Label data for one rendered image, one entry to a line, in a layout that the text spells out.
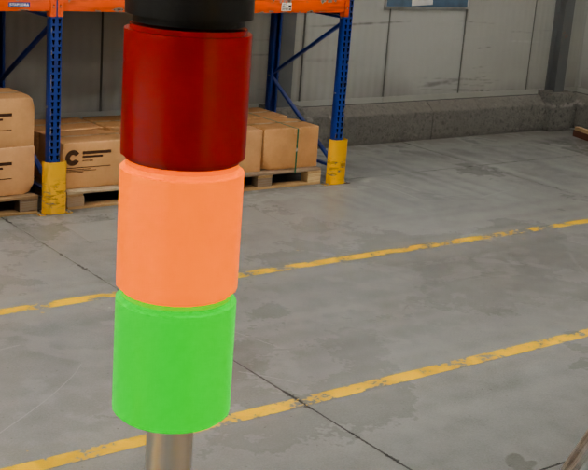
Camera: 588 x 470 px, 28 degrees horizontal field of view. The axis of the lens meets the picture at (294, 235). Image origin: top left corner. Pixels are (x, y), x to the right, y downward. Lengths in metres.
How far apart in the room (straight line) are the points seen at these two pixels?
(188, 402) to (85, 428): 5.00
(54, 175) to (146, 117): 8.37
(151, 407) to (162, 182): 0.09
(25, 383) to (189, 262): 5.50
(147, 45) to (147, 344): 0.12
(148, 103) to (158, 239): 0.05
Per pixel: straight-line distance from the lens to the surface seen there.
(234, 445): 5.36
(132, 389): 0.48
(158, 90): 0.44
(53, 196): 8.85
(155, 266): 0.46
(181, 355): 0.47
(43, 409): 5.67
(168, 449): 0.50
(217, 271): 0.46
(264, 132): 9.93
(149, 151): 0.45
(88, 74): 10.42
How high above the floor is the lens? 2.37
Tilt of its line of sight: 16 degrees down
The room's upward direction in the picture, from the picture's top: 4 degrees clockwise
